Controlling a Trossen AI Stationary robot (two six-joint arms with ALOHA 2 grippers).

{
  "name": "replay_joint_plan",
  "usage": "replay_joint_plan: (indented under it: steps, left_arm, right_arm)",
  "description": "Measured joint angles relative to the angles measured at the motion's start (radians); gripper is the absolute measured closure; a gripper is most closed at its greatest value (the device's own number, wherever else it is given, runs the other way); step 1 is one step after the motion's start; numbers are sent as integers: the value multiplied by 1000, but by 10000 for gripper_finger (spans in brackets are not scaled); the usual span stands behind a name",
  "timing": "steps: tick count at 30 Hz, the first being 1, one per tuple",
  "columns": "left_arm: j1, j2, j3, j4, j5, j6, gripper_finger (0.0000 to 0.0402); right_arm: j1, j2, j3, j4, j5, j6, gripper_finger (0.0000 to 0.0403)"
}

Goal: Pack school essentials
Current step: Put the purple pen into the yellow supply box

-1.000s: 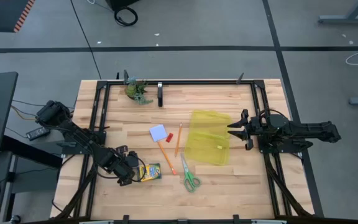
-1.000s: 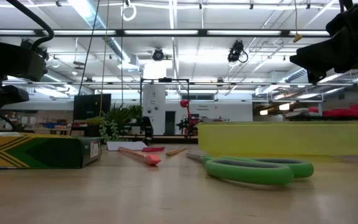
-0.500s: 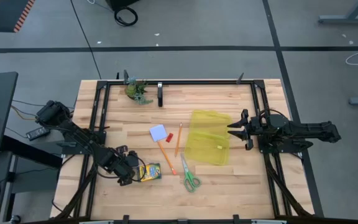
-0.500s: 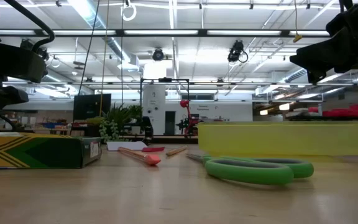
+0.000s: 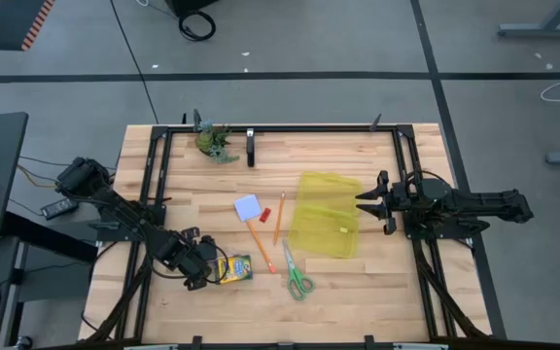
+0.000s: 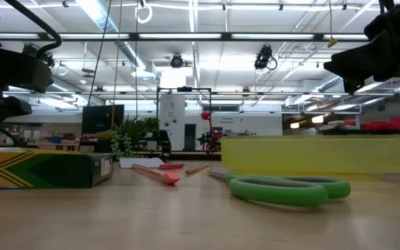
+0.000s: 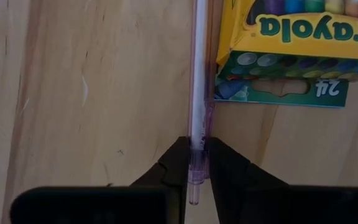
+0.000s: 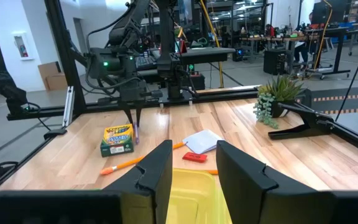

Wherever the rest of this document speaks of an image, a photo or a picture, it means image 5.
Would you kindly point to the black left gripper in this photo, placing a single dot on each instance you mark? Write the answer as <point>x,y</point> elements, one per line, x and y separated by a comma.
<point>193,269</point>

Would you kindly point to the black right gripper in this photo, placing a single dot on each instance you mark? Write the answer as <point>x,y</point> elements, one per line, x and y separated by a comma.
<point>404,201</point>

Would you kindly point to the yellow green crayon box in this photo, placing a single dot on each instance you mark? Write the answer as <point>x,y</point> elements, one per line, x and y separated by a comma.
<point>236,269</point>

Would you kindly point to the orange wooden pencil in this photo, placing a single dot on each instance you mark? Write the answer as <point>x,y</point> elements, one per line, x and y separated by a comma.
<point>260,246</point>
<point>279,219</point>

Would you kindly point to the yellow translucent pencil case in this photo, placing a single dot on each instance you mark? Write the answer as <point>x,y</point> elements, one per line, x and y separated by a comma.
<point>324,228</point>

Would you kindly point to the small red eraser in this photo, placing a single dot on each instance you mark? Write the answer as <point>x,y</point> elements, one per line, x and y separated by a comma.
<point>265,215</point>

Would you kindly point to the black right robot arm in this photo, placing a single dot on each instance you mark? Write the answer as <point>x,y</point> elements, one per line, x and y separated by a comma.
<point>479,204</point>

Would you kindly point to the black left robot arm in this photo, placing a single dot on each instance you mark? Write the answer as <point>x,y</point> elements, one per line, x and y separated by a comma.
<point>129,214</point>

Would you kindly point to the black upright stand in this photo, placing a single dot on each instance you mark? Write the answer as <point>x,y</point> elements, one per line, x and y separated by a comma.
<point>250,155</point>

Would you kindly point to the small green potted succulent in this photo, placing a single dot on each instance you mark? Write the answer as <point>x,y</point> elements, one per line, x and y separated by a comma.
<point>214,141</point>

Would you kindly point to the black power adapter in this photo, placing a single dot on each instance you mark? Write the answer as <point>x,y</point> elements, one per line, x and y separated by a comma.
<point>59,208</point>

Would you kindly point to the black equipment base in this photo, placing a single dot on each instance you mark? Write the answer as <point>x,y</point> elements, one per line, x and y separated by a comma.
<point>187,5</point>

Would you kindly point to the black mat orange striped edge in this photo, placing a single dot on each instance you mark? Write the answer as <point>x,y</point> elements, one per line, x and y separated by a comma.
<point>8,24</point>

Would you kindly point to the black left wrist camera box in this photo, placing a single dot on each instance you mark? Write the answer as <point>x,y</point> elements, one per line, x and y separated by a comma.
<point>207,247</point>

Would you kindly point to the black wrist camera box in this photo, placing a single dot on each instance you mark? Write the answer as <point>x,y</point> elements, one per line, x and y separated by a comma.
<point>207,247</point>
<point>430,188</point>

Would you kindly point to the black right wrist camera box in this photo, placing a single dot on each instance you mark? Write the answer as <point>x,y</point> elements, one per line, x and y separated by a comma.
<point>430,188</point>

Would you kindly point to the black aluminium table frame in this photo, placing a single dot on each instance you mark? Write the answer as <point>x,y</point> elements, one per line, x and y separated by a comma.
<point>285,129</point>

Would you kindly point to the grey table leg frame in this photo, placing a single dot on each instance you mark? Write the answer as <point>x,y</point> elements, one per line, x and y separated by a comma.
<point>542,30</point>

